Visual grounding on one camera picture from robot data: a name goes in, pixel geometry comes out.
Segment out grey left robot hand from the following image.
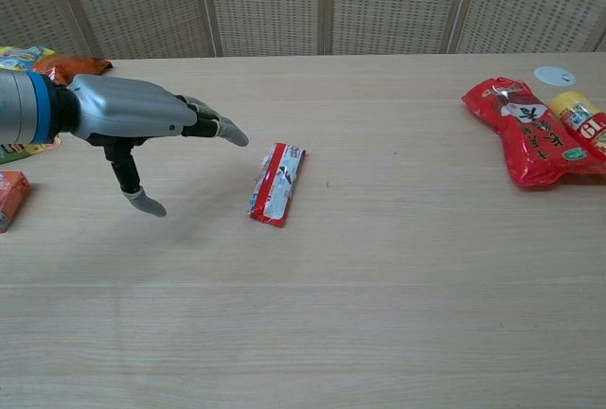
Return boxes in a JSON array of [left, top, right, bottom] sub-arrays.
[[57, 73, 250, 219]]

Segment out large yellow snack bag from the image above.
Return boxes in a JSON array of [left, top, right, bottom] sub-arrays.
[[0, 44, 56, 72]]

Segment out red white snack packet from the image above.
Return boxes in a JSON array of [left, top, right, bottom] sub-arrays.
[[246, 141, 309, 229]]

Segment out yellow snack tube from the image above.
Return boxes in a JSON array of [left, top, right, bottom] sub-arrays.
[[548, 90, 606, 162]]

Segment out orange black chip bag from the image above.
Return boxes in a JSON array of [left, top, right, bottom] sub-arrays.
[[31, 55, 115, 87]]

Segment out small orange box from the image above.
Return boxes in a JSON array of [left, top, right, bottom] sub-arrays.
[[0, 169, 31, 235]]

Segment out woven wicker folding screen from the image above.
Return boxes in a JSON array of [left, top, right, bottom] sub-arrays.
[[0, 0, 606, 61]]

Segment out red bag with Chinese print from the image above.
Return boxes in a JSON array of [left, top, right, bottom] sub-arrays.
[[460, 76, 606, 189]]

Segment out white round cable grommet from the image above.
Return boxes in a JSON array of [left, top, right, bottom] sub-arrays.
[[533, 64, 579, 88]]

